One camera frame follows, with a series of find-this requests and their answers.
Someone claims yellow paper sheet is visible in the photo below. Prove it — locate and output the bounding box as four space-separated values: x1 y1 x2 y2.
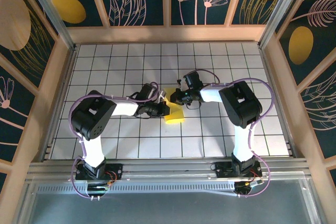
162 87 186 125

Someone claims aluminium mounting beam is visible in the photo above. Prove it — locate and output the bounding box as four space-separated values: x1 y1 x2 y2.
26 157 312 183

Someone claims small wiring board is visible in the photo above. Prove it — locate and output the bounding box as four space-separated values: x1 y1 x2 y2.
233 179 265 198
86 180 114 200

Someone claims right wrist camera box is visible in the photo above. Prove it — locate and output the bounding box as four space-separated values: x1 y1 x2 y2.
183 70 204 90

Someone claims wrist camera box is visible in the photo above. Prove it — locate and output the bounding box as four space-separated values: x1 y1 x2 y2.
138 83 160 102
183 70 204 90

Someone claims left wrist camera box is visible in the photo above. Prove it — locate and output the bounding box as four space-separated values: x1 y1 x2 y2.
138 83 160 102

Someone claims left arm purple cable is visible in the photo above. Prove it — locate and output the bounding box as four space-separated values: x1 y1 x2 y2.
68 81 161 200

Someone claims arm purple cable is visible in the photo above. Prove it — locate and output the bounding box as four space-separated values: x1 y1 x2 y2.
207 69 274 198
68 81 161 200

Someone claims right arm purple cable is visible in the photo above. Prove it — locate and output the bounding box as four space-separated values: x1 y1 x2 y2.
207 69 274 198

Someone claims wooden enclosure frame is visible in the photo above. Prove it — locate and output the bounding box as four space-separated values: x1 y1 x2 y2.
0 0 336 224

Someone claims slotted cable duct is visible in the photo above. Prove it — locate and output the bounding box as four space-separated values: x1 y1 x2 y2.
36 183 238 194

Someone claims aluminium table side rail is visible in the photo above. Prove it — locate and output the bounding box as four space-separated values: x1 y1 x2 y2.
39 45 79 162
258 45 299 158

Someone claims aluminium corner post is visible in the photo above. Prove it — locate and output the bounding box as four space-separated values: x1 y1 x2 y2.
20 0 77 53
258 0 301 49

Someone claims yellow oval fern wall panel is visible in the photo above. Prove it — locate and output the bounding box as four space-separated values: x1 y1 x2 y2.
278 0 336 86

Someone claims yellow oval feather wall panel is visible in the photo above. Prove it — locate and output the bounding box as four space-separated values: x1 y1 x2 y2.
31 0 103 28

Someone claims leaf outline wall panel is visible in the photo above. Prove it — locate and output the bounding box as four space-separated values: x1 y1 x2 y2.
300 71 336 159

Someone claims single flower wall panel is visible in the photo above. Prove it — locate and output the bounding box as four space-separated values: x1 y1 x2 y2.
0 65 37 163

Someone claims peach disc wall panel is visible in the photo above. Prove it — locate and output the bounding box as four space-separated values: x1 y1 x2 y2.
0 0 57 88

